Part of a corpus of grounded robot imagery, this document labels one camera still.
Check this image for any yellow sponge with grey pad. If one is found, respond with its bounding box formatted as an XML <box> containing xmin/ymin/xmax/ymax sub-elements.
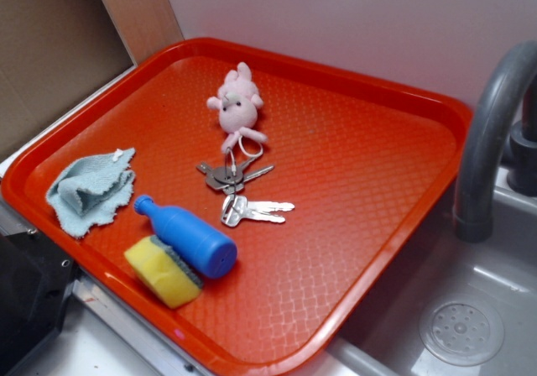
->
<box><xmin>123</xmin><ymin>235</ymin><xmax>203</xmax><ymax>309</ymax></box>

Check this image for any blue plastic bottle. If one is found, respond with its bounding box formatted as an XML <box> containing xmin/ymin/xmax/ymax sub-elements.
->
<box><xmin>133</xmin><ymin>195</ymin><xmax>238</xmax><ymax>279</ymax></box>

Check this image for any grey curved faucet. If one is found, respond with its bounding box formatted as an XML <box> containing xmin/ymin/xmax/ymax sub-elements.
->
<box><xmin>453</xmin><ymin>40</ymin><xmax>536</xmax><ymax>243</ymax></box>

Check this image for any sink drain strainer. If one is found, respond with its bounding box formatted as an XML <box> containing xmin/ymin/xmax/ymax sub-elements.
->
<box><xmin>419</xmin><ymin>294</ymin><xmax>504</xmax><ymax>367</ymax></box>

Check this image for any orange plastic tray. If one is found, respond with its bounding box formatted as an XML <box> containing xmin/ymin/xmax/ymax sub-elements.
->
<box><xmin>2</xmin><ymin>39</ymin><xmax>471</xmax><ymax>375</ymax></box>

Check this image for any wooden board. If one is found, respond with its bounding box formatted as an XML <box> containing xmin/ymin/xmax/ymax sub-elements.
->
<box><xmin>102</xmin><ymin>0</ymin><xmax>184</xmax><ymax>65</ymax></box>

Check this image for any black faucet handle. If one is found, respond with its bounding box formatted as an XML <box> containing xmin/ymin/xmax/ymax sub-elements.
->
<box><xmin>507</xmin><ymin>80</ymin><xmax>536</xmax><ymax>197</ymax></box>

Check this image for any bunch of silver keys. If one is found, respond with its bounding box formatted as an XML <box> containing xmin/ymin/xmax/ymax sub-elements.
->
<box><xmin>196</xmin><ymin>148</ymin><xmax>274</xmax><ymax>196</ymax></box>

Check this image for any pink plush toy keychain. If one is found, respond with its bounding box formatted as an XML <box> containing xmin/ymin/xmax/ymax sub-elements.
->
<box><xmin>206</xmin><ymin>62</ymin><xmax>268</xmax><ymax>153</ymax></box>

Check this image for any pair of silver keys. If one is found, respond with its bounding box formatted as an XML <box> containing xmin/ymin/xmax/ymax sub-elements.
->
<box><xmin>221</xmin><ymin>195</ymin><xmax>295</xmax><ymax>227</ymax></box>

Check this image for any light blue cloth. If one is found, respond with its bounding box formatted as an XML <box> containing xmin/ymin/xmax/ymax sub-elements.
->
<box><xmin>45</xmin><ymin>148</ymin><xmax>136</xmax><ymax>239</ymax></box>

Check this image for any brown cardboard panel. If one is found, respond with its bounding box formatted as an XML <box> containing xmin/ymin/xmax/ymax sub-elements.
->
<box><xmin>1</xmin><ymin>0</ymin><xmax>133</xmax><ymax>159</ymax></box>

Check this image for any black box lower left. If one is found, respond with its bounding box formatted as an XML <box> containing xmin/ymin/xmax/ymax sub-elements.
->
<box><xmin>1</xmin><ymin>232</ymin><xmax>76</xmax><ymax>375</ymax></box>

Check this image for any grey toy sink basin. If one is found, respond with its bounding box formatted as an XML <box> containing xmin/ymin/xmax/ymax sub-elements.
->
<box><xmin>326</xmin><ymin>165</ymin><xmax>537</xmax><ymax>376</ymax></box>

